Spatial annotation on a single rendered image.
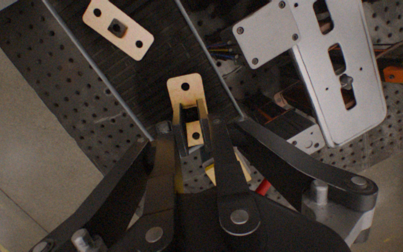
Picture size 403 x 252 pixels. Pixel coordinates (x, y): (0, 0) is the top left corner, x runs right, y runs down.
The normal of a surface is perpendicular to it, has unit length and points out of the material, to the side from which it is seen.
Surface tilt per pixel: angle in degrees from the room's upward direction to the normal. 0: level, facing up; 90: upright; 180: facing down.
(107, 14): 0
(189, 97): 0
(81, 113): 0
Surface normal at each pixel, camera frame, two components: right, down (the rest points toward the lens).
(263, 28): 0.08, 0.36
